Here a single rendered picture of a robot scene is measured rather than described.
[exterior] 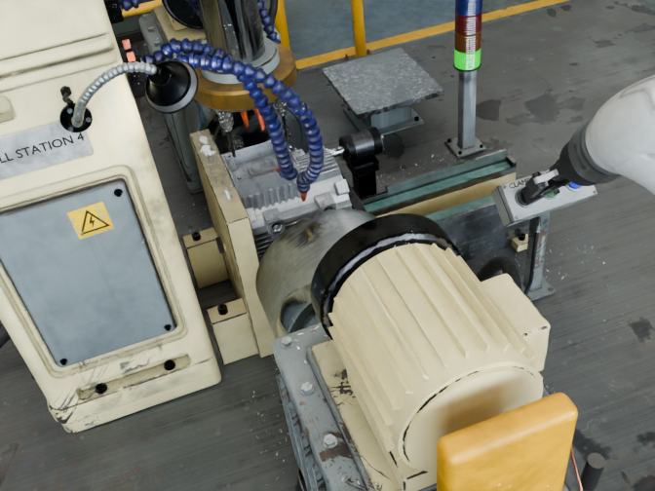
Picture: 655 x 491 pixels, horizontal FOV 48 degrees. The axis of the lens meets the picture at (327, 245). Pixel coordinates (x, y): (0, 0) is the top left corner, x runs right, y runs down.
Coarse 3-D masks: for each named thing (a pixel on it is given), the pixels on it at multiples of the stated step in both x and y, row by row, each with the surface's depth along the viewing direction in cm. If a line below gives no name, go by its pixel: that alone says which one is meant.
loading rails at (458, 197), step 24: (456, 168) 161; (480, 168) 163; (504, 168) 162; (384, 192) 158; (408, 192) 159; (432, 192) 158; (456, 192) 160; (480, 192) 163; (432, 216) 152; (456, 216) 149; (480, 216) 151; (456, 240) 153; (480, 240) 156; (504, 240) 158
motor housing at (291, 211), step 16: (304, 160) 138; (320, 176) 136; (336, 176) 137; (320, 192) 136; (256, 208) 134; (288, 208) 135; (304, 208) 135; (336, 208) 136; (256, 224) 134; (288, 224) 134; (256, 240) 133; (272, 240) 134
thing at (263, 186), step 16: (256, 144) 137; (272, 144) 138; (224, 160) 135; (240, 160) 138; (256, 160) 139; (272, 160) 135; (240, 176) 130; (256, 176) 130; (272, 176) 131; (240, 192) 130; (256, 192) 132; (272, 192) 133; (288, 192) 134
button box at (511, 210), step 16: (528, 176) 131; (496, 192) 133; (512, 192) 130; (560, 192) 132; (576, 192) 132; (592, 192) 133; (512, 208) 130; (528, 208) 130; (544, 208) 131; (512, 224) 133
